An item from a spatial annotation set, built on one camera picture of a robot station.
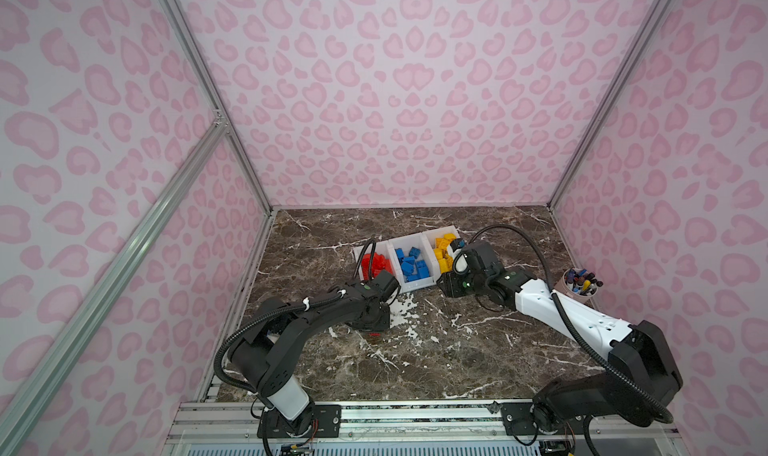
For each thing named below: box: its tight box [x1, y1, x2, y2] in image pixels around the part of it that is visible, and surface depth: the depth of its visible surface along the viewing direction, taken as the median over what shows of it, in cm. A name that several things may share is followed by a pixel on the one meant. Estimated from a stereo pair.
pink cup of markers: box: [554, 267, 604, 302], surface depth 86 cm
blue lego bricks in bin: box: [394, 247, 431, 282], surface depth 102 cm
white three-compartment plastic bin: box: [353, 225, 460, 293], surface depth 101 cm
